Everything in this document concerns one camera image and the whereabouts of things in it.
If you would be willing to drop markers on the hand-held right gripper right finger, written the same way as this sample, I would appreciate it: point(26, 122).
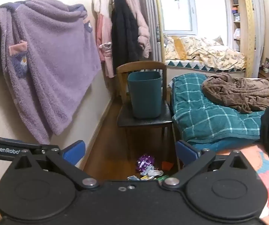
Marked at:
point(187, 153)

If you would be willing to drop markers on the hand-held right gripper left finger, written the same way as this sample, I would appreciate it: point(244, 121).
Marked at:
point(74, 153)

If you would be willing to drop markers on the orange foam fruit net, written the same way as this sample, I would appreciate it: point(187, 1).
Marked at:
point(167, 165)

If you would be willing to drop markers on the silver wrapper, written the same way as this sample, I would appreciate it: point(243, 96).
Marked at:
point(147, 170)

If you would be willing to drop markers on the purple snack bag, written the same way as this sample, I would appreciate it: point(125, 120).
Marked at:
point(145, 163)

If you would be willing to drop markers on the yellow wrapper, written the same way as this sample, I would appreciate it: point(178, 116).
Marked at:
point(146, 178)

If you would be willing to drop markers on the teal plastic bin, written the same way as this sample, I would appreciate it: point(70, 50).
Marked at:
point(145, 93)

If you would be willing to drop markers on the blue bed sheet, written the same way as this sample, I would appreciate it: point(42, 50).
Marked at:
point(218, 145)

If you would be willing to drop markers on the green wrapper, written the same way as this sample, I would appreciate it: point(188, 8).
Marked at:
point(163, 178)

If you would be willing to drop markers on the teal checked blanket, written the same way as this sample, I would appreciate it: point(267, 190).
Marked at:
point(202, 117)

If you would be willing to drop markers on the dark wooden chair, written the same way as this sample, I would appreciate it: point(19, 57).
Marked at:
point(143, 121)

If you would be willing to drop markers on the light blue wrapper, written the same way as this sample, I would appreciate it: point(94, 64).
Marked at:
point(133, 178)

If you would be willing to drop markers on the brown fleece blanket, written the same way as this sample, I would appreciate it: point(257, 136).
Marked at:
point(242, 91)

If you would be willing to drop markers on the triangle patterned seat mat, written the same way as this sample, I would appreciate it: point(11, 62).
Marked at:
point(183, 64)

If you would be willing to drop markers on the floral quilt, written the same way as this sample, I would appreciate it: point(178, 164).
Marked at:
point(214, 54)

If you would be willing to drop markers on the purple fleece robe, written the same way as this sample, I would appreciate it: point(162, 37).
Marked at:
point(54, 51)

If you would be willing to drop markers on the yellow pillow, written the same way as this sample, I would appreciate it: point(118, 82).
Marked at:
point(180, 49)

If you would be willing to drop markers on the wooden nightstand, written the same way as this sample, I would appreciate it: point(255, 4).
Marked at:
point(264, 73)

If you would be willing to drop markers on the pink robe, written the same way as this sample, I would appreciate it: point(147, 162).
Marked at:
point(105, 35)

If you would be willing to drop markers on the pink puffer jacket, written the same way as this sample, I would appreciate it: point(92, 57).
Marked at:
point(143, 30)

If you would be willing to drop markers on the black coat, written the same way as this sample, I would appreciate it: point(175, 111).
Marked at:
point(125, 32)

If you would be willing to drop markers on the yellow curtain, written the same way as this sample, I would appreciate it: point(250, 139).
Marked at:
point(249, 28)

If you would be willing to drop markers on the patterned curtain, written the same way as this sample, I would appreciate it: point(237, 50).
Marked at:
point(153, 16)

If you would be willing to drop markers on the white framed window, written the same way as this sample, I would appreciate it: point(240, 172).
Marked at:
point(209, 9)

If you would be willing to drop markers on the white fluffy garment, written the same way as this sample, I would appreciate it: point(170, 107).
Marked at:
point(100, 3)

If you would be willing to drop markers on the wooden bookshelf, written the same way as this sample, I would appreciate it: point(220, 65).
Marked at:
point(236, 4)

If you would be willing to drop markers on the small photo frame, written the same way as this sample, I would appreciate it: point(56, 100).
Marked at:
point(267, 63)

